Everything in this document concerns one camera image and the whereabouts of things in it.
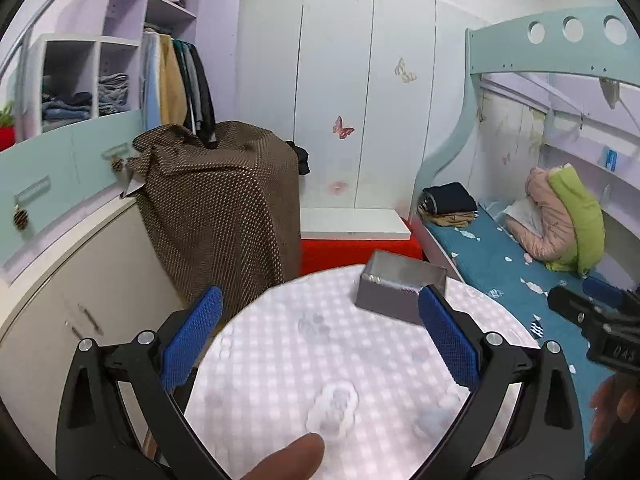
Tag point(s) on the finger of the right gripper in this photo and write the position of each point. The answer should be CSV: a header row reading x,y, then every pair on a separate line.
x,y
582,312
624,300

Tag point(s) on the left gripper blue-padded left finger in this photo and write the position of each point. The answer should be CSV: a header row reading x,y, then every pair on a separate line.
x,y
95,438

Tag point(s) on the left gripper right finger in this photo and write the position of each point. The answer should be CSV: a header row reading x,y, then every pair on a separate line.
x,y
543,439

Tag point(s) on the grey metal tin box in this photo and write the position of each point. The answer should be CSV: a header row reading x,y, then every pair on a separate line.
x,y
390,285

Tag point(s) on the person's right hand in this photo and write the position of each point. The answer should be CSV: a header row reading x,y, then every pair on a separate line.
x,y
617,398

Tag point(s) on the person's left hand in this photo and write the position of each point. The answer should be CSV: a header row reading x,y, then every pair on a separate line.
x,y
298,461

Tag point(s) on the pink padded jacket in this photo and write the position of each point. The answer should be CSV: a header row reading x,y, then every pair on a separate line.
x,y
558,236

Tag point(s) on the green padded jacket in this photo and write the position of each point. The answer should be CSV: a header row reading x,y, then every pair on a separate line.
x,y
587,250

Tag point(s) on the teal bed sheet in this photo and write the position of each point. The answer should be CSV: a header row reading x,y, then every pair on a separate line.
x,y
489,259

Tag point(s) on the beige lower cabinet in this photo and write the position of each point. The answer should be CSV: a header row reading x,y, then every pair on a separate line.
x,y
102,280

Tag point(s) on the folded dark clothes stack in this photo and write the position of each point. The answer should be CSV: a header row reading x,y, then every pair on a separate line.
x,y
447,205

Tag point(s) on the pine cone drawer ornament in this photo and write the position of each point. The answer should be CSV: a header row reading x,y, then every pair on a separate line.
x,y
20,218

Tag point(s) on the brown dotted cloth cover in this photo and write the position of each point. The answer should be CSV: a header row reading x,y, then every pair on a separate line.
x,y
226,216

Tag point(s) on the red storage bench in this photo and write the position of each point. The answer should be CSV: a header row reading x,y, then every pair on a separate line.
x,y
326,251

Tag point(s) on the teal drawer cabinet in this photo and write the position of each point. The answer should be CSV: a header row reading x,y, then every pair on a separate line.
x,y
51,174

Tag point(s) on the black garment behind cover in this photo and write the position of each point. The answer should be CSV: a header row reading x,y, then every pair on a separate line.
x,y
302,157

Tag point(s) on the hanging clothes row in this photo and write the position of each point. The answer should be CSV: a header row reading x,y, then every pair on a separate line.
x,y
174,88

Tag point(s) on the white shelf unit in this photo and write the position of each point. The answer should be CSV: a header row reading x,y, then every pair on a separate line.
x,y
66,46

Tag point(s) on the teal bunk bed frame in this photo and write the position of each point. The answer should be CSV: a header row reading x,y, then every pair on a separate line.
x,y
596,41

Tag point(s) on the pink butterfly wall sticker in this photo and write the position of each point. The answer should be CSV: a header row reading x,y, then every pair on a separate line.
x,y
342,131

